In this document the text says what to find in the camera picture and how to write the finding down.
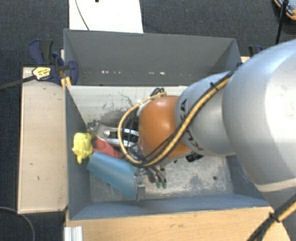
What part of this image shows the black cylinder on white bracket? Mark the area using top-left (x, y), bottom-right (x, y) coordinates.
top-left (185, 153), bottom-right (204, 163)

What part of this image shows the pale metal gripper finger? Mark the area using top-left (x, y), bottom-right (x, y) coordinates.
top-left (135, 176), bottom-right (146, 201)

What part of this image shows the blue plastic cup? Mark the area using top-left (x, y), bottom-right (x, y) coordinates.
top-left (86, 151), bottom-right (139, 200)

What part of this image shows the pale wood flat board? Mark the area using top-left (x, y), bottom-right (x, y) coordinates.
top-left (17, 66), bottom-right (69, 214)

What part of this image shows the yellow soft toy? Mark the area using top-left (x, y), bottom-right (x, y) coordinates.
top-left (71, 132), bottom-right (94, 164)

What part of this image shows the red rounded toy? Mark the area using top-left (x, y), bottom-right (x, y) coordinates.
top-left (92, 138), bottom-right (124, 160)

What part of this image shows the grey metal bin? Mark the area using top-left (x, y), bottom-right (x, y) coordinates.
top-left (63, 28), bottom-right (272, 221)

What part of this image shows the shiny silver metal tool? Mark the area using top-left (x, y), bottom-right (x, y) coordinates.
top-left (87, 120), bottom-right (141, 147)

